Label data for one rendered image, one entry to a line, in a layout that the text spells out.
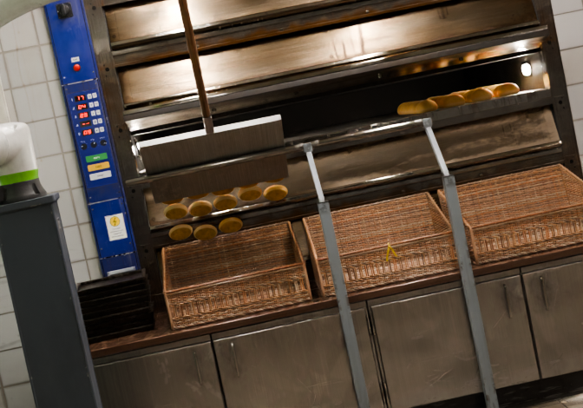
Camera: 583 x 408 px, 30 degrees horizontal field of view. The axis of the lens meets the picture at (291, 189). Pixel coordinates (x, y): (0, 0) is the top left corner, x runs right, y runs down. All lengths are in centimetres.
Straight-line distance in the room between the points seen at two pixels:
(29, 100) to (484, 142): 194
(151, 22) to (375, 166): 112
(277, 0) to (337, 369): 156
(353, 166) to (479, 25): 80
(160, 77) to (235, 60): 33
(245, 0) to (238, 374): 157
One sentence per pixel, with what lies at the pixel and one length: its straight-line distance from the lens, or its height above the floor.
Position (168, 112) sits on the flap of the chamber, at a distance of 447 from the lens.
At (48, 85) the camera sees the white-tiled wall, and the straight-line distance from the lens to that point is 468.
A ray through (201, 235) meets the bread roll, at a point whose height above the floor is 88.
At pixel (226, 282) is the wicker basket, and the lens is 416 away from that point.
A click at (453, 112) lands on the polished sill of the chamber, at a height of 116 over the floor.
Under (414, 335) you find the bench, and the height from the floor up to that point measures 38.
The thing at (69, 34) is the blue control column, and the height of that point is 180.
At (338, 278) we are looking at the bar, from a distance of 407.
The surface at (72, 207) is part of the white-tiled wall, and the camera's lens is 467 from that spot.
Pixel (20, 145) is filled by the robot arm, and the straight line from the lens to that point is 350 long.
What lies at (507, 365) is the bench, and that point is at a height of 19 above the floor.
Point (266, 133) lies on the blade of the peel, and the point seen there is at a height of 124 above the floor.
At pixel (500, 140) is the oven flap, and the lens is 476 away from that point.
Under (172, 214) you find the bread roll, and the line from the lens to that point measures 447.
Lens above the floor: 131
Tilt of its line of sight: 4 degrees down
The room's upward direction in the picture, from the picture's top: 12 degrees counter-clockwise
